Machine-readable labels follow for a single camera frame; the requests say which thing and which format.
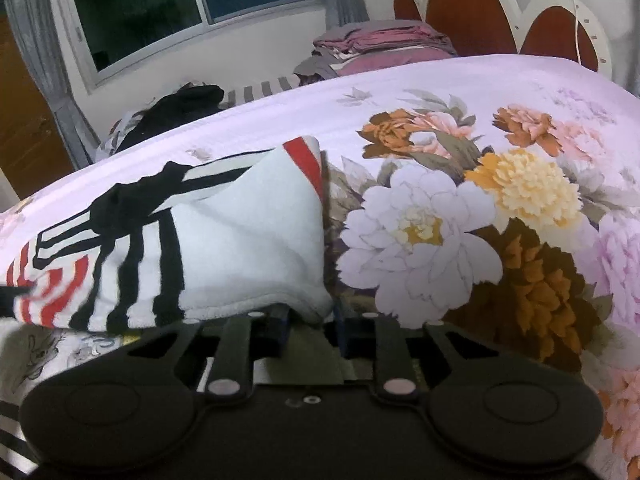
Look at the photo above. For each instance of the cartoon printed sheet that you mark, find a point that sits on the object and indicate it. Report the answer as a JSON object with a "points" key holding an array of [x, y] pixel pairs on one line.
{"points": [[50, 355]]}

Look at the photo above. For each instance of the grey white striped sheet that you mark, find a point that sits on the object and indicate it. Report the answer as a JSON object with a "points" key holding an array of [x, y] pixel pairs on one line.
{"points": [[260, 90]]}

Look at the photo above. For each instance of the black clothing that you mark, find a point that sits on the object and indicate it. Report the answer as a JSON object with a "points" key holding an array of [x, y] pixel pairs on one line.
{"points": [[175, 107]]}

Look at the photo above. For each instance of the white framed window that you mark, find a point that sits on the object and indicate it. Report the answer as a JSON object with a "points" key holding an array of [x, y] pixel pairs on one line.
{"points": [[140, 10]]}

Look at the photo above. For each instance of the white black red striped garment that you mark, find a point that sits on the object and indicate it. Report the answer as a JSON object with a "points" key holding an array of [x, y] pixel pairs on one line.
{"points": [[240, 240]]}

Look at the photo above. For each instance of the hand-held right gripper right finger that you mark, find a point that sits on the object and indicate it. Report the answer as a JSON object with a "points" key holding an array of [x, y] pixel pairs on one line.
{"points": [[350, 332]]}

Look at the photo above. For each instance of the brown wooden door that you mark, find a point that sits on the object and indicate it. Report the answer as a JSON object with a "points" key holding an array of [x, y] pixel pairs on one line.
{"points": [[25, 125]]}

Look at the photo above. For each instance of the white floral cloth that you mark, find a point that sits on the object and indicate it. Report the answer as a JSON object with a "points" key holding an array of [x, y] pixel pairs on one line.
{"points": [[112, 137]]}

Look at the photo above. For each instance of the stack of pink grey bedding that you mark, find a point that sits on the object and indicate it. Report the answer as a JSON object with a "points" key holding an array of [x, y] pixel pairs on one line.
{"points": [[385, 40]]}

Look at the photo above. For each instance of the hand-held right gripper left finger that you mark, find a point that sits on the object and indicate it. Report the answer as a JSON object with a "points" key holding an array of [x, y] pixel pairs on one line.
{"points": [[278, 332]]}

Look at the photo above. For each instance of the white and brown headboard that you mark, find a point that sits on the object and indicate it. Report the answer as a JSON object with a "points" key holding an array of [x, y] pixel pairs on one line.
{"points": [[465, 15]]}

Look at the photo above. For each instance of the pink floral blanket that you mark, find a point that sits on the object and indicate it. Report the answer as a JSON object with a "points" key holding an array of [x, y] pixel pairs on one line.
{"points": [[400, 110]]}

